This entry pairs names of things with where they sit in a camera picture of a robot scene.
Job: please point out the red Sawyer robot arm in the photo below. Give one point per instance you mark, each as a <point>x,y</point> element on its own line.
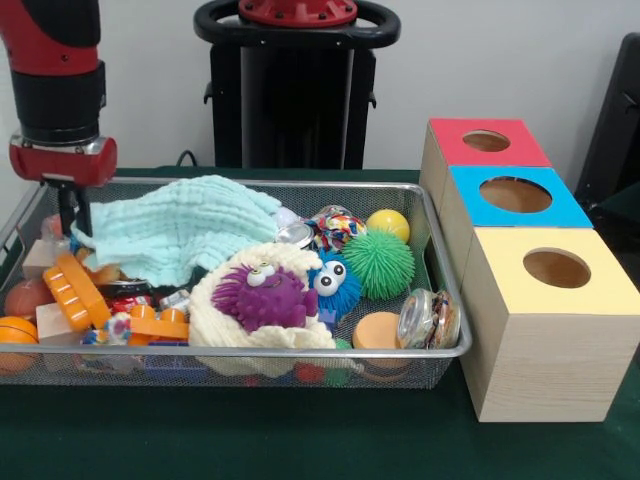
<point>50,50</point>

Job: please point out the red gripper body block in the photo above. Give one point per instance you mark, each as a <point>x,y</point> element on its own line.
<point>60,165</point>

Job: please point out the long orange building block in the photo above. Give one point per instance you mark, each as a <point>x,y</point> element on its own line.
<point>75,295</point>

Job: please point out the dark green table cloth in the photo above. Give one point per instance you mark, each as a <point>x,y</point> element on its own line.
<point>250,435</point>

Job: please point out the blue spiky toy with eyes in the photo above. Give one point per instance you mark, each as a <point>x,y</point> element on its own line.
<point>345,290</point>

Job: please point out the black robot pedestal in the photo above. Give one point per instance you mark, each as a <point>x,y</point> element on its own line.
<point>300,100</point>

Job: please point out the cream knitted cloth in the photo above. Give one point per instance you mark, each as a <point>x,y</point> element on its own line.
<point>215,315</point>

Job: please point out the black upright panel on stand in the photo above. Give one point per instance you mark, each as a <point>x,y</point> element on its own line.
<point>620,125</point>

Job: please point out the mint green waffle cloth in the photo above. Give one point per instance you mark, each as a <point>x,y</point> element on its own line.
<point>185,225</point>

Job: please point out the colourful patterned fabric scrunchie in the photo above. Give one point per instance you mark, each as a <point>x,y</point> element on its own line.
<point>335,227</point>

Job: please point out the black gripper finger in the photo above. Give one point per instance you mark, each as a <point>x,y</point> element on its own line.
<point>83,210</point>
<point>66,210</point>

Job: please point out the green spiky rubber ball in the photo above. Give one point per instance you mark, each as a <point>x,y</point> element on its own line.
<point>380,265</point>

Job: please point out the yellow ball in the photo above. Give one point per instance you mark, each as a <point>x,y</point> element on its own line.
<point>389,224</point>

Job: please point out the purple spiky monster toy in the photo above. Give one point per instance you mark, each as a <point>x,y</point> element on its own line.
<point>272,302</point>

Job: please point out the wooden box with three holes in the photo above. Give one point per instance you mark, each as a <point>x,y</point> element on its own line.
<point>550,360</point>

